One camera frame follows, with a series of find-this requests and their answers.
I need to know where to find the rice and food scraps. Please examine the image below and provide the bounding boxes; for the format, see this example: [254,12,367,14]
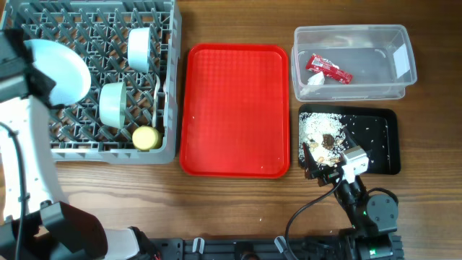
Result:
[298,113,347,168]

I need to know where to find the white napkin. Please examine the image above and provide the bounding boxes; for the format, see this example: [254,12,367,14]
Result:
[307,71,325,86]

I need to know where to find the red snack wrapper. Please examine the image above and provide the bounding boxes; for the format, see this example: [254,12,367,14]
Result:
[305,53,353,85]

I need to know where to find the cream plastic spoon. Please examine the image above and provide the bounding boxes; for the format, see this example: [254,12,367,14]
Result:
[152,74,160,128]

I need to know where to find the yellow plastic cup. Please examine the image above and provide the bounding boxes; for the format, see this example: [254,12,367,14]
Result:
[132,126,162,151]

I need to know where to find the light blue small bowl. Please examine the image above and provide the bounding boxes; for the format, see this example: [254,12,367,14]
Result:
[127,27,150,73]

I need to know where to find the green saucer plate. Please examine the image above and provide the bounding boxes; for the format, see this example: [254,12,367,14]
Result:
[99,82,127,129]

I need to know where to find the large light blue plate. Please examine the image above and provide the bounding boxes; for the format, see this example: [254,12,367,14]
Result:
[24,39,91,106]

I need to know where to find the cream plastic fork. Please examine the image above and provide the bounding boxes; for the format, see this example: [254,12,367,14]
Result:
[162,79,170,129]

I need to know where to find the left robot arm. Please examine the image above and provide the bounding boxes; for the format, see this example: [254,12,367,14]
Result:
[1,29,162,259]

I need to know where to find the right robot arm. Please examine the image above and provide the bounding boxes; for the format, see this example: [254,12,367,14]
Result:
[302,129,404,259]

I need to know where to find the black rectangular waste tray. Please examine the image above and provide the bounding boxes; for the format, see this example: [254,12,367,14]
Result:
[298,104,401,175]

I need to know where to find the clear plastic waste bin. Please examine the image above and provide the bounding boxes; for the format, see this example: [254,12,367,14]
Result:
[291,25,417,102]

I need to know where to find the grey plastic dishwasher rack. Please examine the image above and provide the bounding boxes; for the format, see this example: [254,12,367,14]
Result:
[1,0,182,164]

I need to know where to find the red plastic serving tray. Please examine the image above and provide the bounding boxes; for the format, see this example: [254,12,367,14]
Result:
[179,43,290,178]

